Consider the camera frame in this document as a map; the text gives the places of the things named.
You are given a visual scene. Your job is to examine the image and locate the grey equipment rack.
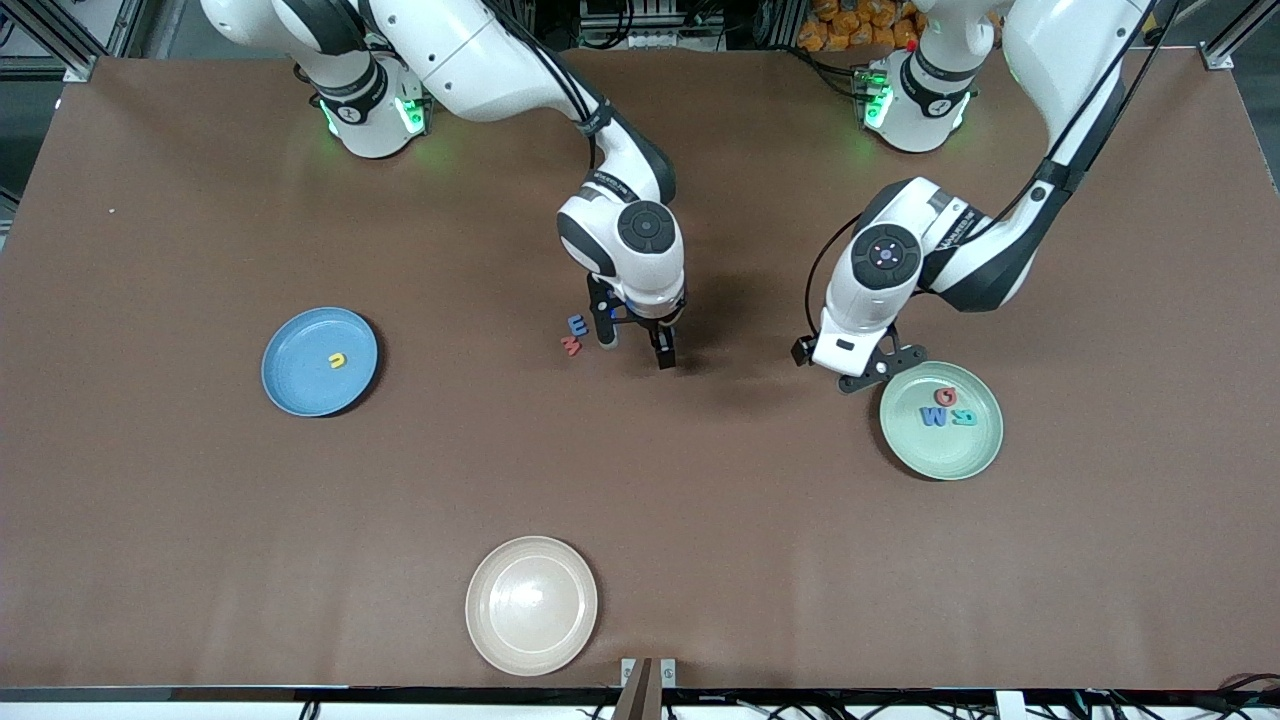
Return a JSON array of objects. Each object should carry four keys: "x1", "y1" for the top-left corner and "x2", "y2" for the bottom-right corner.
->
[{"x1": 560, "y1": 0, "x2": 791, "y2": 53}]

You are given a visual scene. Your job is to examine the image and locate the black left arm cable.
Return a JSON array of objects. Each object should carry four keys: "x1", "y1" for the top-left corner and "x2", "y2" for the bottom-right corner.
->
[{"x1": 803, "y1": 0, "x2": 1181, "y2": 343}]

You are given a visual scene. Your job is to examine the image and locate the aluminium frame post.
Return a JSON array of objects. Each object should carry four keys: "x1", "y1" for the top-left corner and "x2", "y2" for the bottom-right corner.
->
[
  {"x1": 1200, "y1": 0, "x2": 1280, "y2": 71},
  {"x1": 0, "y1": 0, "x2": 101, "y2": 83}
]

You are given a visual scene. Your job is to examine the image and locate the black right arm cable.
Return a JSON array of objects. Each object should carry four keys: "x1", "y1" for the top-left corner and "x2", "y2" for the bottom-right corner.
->
[{"x1": 500, "y1": 0, "x2": 603, "y2": 196}]

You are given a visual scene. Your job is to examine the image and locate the beige round plate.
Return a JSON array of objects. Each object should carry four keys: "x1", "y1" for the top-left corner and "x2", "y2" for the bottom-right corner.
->
[{"x1": 465, "y1": 536, "x2": 599, "y2": 677}]

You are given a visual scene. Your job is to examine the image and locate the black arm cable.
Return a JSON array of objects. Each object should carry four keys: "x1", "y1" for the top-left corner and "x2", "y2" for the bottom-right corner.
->
[
  {"x1": 803, "y1": 0, "x2": 1181, "y2": 343},
  {"x1": 500, "y1": 0, "x2": 603, "y2": 196}
]

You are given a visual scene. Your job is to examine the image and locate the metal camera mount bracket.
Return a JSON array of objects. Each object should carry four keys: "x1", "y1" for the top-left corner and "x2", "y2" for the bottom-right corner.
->
[{"x1": 620, "y1": 657, "x2": 679, "y2": 720}]

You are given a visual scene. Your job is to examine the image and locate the pale green round plate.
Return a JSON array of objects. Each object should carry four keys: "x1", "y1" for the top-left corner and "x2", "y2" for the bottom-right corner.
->
[{"x1": 879, "y1": 360, "x2": 1004, "y2": 482}]

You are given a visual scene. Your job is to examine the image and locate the blue round plate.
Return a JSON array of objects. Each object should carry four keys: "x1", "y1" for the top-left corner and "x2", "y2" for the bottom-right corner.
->
[{"x1": 261, "y1": 306, "x2": 380, "y2": 418}]

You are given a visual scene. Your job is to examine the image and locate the orange snack bags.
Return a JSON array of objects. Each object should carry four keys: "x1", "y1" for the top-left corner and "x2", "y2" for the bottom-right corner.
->
[{"x1": 797, "y1": 0, "x2": 926, "y2": 53}]

